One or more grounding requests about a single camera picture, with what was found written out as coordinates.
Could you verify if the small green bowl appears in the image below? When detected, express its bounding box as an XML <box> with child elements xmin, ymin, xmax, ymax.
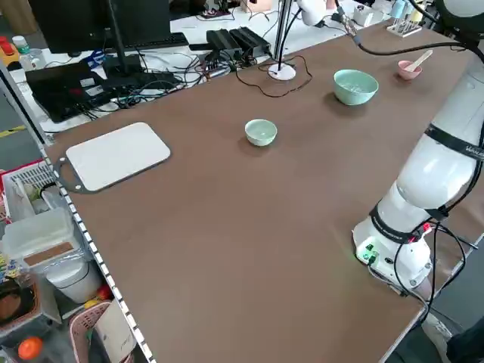
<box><xmin>244</xmin><ymin>119</ymin><xmax>278</xmax><ymax>147</ymax></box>

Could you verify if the wooden spoon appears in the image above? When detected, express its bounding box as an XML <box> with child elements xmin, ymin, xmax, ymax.
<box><xmin>405</xmin><ymin>49</ymin><xmax>434</xmax><ymax>72</ymax></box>

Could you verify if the large green bowl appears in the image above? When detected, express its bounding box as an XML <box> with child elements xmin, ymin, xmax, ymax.
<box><xmin>333</xmin><ymin>69</ymin><xmax>380</xmax><ymax>106</ymax></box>

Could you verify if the pink bowl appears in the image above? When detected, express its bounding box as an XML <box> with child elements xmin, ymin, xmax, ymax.
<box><xmin>396</xmin><ymin>60</ymin><xmax>424</xmax><ymax>80</ymax></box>

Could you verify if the white desk lamp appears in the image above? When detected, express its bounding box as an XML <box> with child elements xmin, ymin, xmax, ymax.
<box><xmin>267</xmin><ymin>0</ymin><xmax>328</xmax><ymax>81</ymax></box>

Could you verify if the black finned electronics box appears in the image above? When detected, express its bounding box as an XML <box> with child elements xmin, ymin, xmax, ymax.
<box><xmin>206</xmin><ymin>26</ymin><xmax>272</xmax><ymax>61</ymax></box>

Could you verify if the white round jar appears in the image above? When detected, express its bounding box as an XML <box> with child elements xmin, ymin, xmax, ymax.
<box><xmin>45</xmin><ymin>260</ymin><xmax>101</xmax><ymax>303</ymax></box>

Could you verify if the black flat electronics case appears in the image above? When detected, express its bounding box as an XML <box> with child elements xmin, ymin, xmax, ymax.
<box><xmin>25</xmin><ymin>62</ymin><xmax>114</xmax><ymax>124</ymax></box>

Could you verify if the clear plastic storage box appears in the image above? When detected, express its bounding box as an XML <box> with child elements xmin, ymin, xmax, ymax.
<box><xmin>2</xmin><ymin>207</ymin><xmax>76</xmax><ymax>262</ymax></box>

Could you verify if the pink plastic basket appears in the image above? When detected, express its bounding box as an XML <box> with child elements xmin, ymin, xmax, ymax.
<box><xmin>67</xmin><ymin>300</ymin><xmax>137</xmax><ymax>363</ymax></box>

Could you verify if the white plastic basket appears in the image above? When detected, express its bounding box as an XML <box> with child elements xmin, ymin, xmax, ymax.
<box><xmin>0</xmin><ymin>158</ymin><xmax>57</xmax><ymax>224</ymax></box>

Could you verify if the black computer monitor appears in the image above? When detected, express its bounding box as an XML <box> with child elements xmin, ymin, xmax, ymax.
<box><xmin>28</xmin><ymin>0</ymin><xmax>171</xmax><ymax>76</ymax></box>

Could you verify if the orange fruit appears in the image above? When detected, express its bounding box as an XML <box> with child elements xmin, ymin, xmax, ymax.
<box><xmin>17</xmin><ymin>336</ymin><xmax>45</xmax><ymax>360</ymax></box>

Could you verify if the black lamp cable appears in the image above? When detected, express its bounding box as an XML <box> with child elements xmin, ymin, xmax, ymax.
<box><xmin>236</xmin><ymin>55</ymin><xmax>313</xmax><ymax>98</ymax></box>

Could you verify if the white cutting board grey handle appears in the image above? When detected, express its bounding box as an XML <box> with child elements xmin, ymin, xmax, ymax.
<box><xmin>52</xmin><ymin>121</ymin><xmax>172</xmax><ymax>196</ymax></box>

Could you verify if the aluminium frame post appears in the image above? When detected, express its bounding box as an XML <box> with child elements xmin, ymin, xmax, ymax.
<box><xmin>272</xmin><ymin>0</ymin><xmax>294</xmax><ymax>64</ymax></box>

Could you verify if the aluminium table edge rail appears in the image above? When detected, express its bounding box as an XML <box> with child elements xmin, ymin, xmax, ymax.
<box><xmin>37</xmin><ymin>147</ymin><xmax>157</xmax><ymax>363</ymax></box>

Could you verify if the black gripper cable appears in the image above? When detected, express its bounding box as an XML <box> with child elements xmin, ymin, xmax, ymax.
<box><xmin>332</xmin><ymin>0</ymin><xmax>470</xmax><ymax>57</ymax></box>

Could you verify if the white wire cup rack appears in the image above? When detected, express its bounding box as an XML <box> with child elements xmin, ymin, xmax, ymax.
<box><xmin>386</xmin><ymin>17</ymin><xmax>424</xmax><ymax>38</ymax></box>

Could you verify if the black arm base cable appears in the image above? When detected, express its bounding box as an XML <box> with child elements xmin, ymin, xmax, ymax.
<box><xmin>392</xmin><ymin>219</ymin><xmax>472</xmax><ymax>315</ymax></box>

